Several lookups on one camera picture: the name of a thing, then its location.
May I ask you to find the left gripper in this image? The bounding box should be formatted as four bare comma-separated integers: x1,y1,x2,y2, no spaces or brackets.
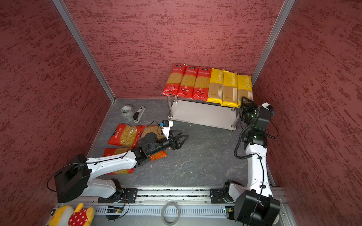
149,129,189,155

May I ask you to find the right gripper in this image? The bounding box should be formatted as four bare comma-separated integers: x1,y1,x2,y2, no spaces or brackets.
239,95,256,129

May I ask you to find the yellow spaghetti bag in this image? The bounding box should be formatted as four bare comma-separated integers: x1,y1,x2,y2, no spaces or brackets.
221,71,239,108
237,74,254,106

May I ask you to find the orange macaroni bag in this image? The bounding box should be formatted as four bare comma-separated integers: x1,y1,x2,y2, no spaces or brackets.
141,126,167,161

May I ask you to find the yellow spaghetti bag crosswise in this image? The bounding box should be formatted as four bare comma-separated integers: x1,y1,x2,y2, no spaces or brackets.
206,68,224,104

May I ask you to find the red spaghetti bag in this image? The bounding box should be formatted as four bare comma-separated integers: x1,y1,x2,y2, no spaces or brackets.
177,66,199,99
161,64,187,96
191,67,212,101

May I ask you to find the red fusilli bag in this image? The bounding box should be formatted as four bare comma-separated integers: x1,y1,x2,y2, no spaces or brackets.
107,123,146,147
103,147,134,175

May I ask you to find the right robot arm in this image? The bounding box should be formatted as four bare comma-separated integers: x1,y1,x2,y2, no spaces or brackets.
223,97,281,226

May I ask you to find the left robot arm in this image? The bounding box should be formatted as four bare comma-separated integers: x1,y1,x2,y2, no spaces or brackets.
53,131,189,203

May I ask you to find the white two-tier shelf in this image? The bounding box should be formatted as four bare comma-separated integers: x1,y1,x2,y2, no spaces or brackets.
167,96,239,132

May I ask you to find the black white stapler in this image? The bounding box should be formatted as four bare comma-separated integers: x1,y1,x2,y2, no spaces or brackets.
133,106,145,123

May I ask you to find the clear packing tape roll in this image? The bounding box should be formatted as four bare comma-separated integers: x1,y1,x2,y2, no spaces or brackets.
121,105,134,118

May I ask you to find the yellow plush toy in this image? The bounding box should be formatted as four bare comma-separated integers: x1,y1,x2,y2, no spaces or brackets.
46,203,95,226

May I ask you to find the grey ring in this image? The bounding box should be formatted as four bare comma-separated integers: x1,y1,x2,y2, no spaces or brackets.
161,202,181,226

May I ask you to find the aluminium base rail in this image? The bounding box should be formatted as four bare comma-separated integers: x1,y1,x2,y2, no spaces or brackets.
58,186,286,218

